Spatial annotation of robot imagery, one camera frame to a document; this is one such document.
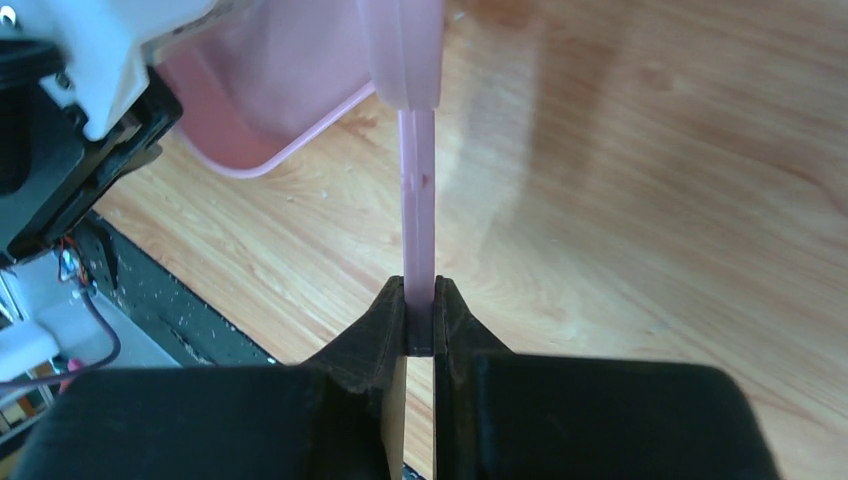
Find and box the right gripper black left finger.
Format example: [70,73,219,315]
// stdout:
[13,276,405,479]

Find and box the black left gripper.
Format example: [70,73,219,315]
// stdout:
[1,1,219,265]

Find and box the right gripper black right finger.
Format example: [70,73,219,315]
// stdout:
[434,277,779,479]

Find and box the pink dustpan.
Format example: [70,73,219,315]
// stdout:
[157,1,374,178]

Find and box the pink hand brush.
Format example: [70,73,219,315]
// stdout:
[357,0,445,357]

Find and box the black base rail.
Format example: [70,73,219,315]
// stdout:
[70,212,277,366]

